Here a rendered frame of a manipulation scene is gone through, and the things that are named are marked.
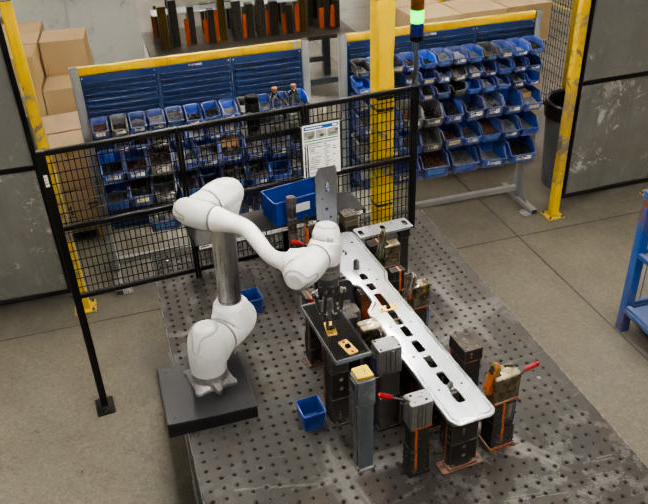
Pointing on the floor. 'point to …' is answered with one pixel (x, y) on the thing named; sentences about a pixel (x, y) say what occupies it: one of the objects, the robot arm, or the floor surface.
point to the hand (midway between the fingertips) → (330, 320)
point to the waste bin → (551, 133)
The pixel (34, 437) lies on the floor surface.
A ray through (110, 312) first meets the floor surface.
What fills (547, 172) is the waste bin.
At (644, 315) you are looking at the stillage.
